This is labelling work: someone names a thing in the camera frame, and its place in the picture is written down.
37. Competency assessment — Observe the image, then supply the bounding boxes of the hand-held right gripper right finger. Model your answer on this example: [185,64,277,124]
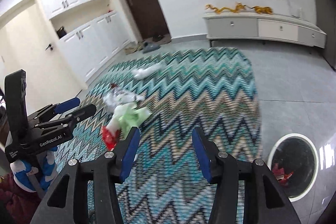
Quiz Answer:
[192,127,302,224]

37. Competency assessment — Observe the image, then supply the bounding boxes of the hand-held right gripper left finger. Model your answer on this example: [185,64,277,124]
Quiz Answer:
[30,126,141,224]

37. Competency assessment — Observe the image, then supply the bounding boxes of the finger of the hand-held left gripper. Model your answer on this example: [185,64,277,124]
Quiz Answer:
[37,104,97,132]
[29,97,81,122]

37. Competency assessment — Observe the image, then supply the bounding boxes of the red snack packet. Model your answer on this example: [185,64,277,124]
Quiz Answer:
[101,126,121,151]

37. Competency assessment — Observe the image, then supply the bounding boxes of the green white plastic bag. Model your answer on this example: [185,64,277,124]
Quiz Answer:
[109,105,150,135]

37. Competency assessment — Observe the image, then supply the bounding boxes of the clear plastic wrapper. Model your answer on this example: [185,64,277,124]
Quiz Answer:
[102,84,145,111]

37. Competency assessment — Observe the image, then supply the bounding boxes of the white tissue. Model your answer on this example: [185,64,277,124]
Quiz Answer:
[132,63,163,80]

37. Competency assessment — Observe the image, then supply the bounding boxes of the white round waste bin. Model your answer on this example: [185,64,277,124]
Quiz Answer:
[267,133,319,199]

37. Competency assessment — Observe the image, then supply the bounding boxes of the person's left hand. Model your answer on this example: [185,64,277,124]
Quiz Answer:
[10,147,57,191]

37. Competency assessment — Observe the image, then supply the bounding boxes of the white floor cabinet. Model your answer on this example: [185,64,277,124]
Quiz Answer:
[58,10,132,83]

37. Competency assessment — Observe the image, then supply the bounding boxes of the zigzag knitted blanket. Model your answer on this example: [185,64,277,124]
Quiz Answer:
[54,47,263,224]

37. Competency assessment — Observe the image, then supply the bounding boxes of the cream interior door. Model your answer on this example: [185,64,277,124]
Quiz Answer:
[0,0,82,114]

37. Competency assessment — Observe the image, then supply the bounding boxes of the pair of beige shoes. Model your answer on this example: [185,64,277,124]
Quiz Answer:
[124,43,143,54]

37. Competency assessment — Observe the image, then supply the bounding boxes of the dark red cloth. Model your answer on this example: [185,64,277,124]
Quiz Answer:
[0,172,45,216]

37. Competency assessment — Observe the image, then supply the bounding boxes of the grey slipper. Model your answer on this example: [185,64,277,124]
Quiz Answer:
[142,40,160,53]

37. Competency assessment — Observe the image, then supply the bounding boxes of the white grey television cabinet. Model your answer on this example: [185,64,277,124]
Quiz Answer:
[203,12,327,54]

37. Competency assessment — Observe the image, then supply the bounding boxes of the golden dragon figurine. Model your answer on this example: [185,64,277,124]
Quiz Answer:
[205,3,252,14]

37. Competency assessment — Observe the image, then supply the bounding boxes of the golden tiger figurine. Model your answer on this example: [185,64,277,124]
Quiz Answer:
[253,6,273,15]

